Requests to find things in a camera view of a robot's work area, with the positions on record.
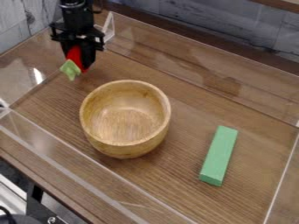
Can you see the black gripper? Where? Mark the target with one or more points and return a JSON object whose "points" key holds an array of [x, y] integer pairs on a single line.
{"points": [[91, 37]]}

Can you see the red plush fruit green leaves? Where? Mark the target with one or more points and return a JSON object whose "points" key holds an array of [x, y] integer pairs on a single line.
{"points": [[72, 67]]}

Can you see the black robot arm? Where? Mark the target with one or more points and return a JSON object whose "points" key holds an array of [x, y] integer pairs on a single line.
{"points": [[77, 15]]}

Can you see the wooden bowl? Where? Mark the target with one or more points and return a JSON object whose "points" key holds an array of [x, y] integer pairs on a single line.
{"points": [[124, 117]]}

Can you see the green rectangular block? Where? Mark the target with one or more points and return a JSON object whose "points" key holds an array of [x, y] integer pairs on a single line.
{"points": [[213, 169]]}

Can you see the clear acrylic enclosure wall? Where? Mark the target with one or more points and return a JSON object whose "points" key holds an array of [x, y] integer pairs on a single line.
{"points": [[84, 185]]}

